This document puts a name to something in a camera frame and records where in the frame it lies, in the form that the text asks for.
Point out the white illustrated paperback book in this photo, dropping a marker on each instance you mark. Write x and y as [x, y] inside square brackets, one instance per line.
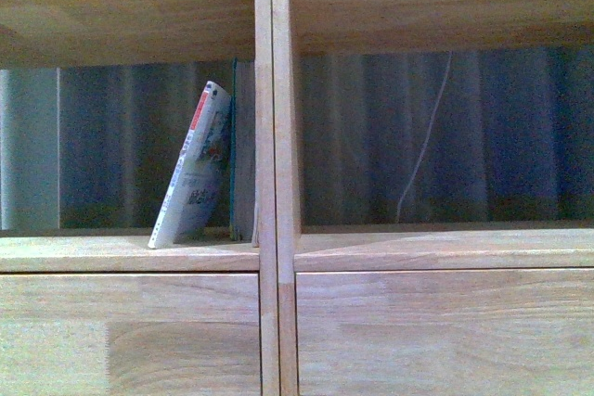
[195, 185]

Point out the teal-spined upright book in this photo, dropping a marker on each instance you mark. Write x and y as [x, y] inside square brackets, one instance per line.
[243, 164]

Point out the dark pleated curtain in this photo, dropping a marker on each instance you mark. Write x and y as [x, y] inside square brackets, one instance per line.
[478, 136]

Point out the light wooden bookshelf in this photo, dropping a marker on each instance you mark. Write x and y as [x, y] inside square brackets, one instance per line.
[446, 309]

